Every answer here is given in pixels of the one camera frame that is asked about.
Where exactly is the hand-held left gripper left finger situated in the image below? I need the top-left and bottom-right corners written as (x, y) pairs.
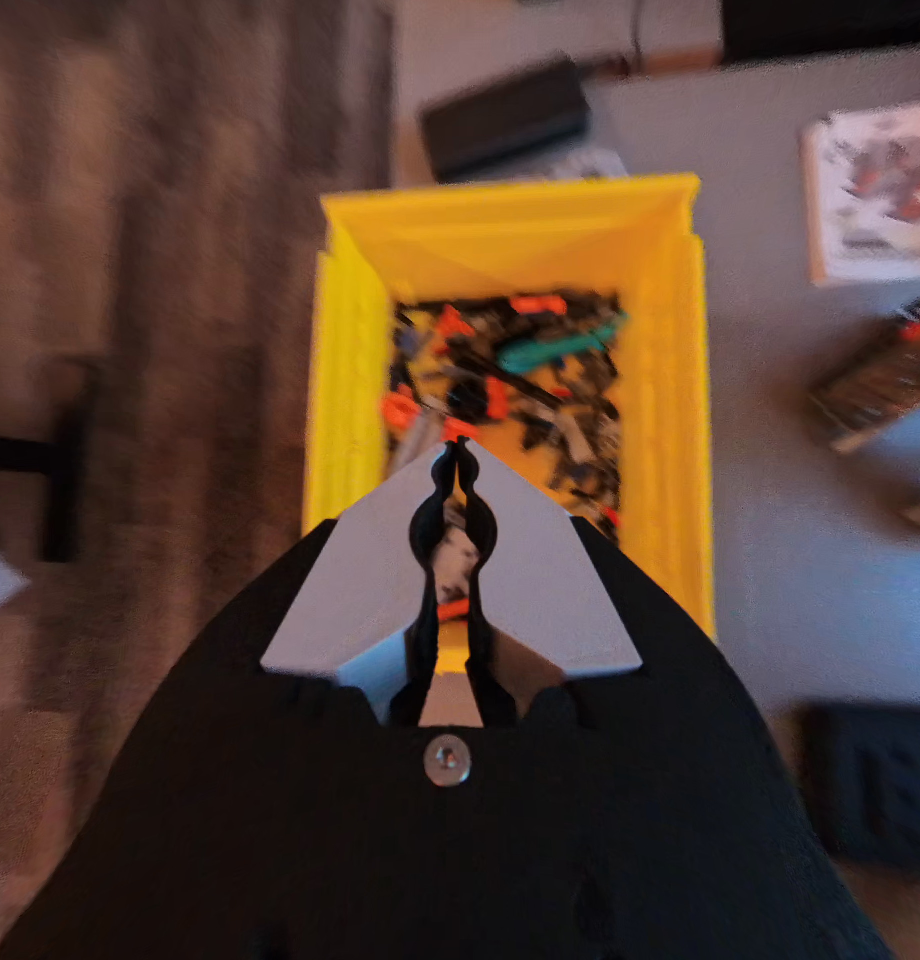
top-left (259, 440), bottom-right (458, 725)

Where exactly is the grey desk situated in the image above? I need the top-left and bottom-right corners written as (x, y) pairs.
top-left (388, 45), bottom-right (920, 714)

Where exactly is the pile of toy building parts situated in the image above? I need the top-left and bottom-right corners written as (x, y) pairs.
top-left (385, 288), bottom-right (627, 624)

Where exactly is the black perforated chair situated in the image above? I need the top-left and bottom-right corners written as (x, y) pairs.
top-left (797, 701), bottom-right (920, 871)

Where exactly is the black power adapter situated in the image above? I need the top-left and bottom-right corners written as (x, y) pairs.
top-left (418, 56), bottom-right (592, 185)

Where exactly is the open instruction booklet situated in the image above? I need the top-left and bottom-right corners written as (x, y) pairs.
top-left (799, 97), bottom-right (920, 288)

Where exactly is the yellow storage bin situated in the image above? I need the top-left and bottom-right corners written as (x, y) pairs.
top-left (302, 174), bottom-right (716, 676)

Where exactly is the grey orange tracked toy robot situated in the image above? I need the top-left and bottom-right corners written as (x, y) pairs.
top-left (808, 288), bottom-right (920, 530)

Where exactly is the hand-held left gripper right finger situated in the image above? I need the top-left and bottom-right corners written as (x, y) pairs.
top-left (456, 438), bottom-right (644, 727)

